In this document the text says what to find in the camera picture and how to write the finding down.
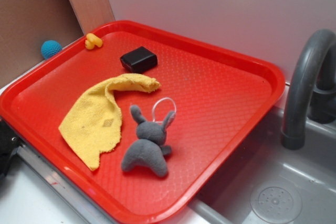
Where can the small yellow rubber duck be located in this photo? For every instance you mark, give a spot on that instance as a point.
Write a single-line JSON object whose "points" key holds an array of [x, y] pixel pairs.
{"points": [[93, 41]]}

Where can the red plastic tray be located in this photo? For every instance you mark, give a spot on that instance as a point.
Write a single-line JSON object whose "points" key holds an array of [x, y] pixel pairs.
{"points": [[219, 96]]}

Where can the black rectangular block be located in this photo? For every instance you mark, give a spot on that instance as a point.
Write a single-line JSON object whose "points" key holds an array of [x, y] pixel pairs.
{"points": [[139, 60]]}

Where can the grey plush bunny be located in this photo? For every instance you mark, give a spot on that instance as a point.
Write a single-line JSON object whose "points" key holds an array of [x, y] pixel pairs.
{"points": [[149, 150]]}

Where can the yellow cloth towel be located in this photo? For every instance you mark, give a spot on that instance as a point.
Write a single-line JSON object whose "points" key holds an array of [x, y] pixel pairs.
{"points": [[93, 124]]}

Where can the blue textured ball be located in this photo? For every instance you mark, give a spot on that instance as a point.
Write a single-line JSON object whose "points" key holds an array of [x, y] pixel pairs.
{"points": [[50, 48]]}

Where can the grey plastic sink basin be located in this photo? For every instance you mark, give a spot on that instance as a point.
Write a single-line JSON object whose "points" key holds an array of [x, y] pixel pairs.
{"points": [[263, 182]]}

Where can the grey toy faucet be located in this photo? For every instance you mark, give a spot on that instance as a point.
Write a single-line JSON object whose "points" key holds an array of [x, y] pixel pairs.
{"points": [[311, 93]]}

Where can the black object at left edge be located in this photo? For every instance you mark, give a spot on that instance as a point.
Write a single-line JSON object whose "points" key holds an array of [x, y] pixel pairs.
{"points": [[10, 143]]}

